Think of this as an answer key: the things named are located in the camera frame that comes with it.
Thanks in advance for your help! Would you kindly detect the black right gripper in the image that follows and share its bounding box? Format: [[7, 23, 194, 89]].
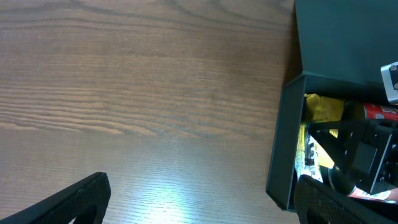
[[308, 119, 397, 194]]

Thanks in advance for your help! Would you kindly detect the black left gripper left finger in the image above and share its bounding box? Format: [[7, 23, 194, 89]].
[[1, 172, 111, 224]]

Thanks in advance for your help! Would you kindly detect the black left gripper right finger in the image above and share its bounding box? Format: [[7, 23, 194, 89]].
[[294, 175, 397, 224]]

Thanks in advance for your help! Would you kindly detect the long yellow snack packet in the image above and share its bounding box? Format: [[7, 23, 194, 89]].
[[305, 94, 345, 169]]

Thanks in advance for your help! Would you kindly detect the green white snack packet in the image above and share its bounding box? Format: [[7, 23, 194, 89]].
[[294, 123, 323, 182]]

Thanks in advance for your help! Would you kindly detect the bright red Pringles can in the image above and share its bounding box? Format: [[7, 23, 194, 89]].
[[341, 100, 398, 122]]

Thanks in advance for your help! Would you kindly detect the black gift box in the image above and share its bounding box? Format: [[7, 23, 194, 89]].
[[266, 0, 397, 211]]

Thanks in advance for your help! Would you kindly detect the dark red Pringles can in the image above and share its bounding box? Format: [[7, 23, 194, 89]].
[[320, 166, 397, 204]]

